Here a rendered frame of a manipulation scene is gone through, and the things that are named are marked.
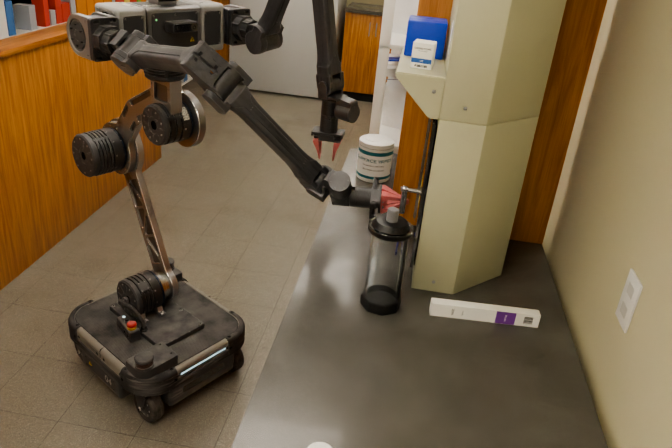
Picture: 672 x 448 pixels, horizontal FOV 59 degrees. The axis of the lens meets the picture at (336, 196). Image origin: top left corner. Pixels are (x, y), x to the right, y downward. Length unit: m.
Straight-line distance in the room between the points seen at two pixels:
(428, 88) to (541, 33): 0.29
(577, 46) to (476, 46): 0.48
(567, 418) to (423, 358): 0.31
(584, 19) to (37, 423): 2.32
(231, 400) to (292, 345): 1.25
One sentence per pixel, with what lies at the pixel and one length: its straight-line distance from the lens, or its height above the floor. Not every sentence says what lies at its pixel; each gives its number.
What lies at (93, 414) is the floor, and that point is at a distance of 2.63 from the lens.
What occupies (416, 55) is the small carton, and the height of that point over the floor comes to 1.54.
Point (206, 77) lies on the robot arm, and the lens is 1.42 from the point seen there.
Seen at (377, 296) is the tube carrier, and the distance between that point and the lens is 1.48.
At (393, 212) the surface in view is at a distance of 1.40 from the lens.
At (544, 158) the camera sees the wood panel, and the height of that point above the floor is 1.22.
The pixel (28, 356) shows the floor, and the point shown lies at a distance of 2.97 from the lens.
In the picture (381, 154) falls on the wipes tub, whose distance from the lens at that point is 2.17.
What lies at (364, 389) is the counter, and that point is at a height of 0.94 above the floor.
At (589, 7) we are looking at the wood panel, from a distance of 1.80.
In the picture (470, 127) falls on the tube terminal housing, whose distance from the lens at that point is 1.44.
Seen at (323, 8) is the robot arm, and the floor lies 1.57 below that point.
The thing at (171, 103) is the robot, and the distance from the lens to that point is 2.06.
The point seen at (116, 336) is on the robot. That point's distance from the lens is 2.59.
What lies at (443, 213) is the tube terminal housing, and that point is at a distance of 1.52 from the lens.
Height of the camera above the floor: 1.82
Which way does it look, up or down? 25 degrees down
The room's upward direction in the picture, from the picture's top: 5 degrees clockwise
